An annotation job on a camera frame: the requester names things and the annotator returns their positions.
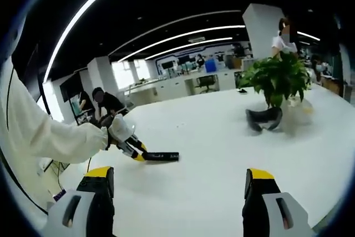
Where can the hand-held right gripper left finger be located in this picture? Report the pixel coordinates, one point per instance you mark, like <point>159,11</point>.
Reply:
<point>83,206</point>

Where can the black wall screen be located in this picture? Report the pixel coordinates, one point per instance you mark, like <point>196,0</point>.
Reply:
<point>69,90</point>

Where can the black remote control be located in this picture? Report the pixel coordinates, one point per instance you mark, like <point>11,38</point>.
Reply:
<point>162,157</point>

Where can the white counter cabinets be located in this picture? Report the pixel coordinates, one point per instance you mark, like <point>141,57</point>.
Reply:
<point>177,87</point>

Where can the dark phone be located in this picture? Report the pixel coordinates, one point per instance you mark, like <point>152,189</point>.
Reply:
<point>242,90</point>

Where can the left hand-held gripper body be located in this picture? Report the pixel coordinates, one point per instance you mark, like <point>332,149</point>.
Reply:
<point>120,130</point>

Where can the clear plastic bag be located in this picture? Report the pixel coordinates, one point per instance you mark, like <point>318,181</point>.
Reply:
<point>298,115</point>

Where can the purple patterned cloth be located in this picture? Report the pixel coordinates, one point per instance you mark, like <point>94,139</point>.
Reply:
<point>59,195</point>

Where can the ceiling light strip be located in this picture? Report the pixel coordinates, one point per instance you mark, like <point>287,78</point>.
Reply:
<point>188,47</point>
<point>177,37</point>

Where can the blue bin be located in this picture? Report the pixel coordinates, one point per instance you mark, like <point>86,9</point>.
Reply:
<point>210,65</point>

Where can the black office chair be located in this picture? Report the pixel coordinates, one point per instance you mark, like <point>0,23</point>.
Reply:
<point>205,83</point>

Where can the green potted plant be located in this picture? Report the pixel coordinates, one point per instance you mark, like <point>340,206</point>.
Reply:
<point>277,77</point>

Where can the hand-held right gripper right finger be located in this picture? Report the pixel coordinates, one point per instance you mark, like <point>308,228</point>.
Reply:
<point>266,209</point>

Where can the long curved ceiling light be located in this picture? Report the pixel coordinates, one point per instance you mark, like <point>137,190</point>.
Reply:
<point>80,17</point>

